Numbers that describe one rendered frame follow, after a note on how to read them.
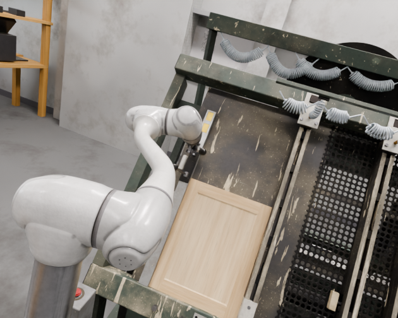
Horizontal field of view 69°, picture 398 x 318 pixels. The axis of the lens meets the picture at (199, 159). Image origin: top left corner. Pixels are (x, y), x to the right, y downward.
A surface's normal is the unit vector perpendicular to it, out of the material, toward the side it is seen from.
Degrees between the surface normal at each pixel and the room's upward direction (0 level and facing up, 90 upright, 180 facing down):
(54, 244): 86
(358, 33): 90
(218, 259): 56
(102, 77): 90
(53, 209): 60
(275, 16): 90
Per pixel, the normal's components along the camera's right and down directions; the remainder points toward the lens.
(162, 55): -0.31, 0.29
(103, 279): -0.08, -0.26
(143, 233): 0.65, -0.37
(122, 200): 0.36, -0.79
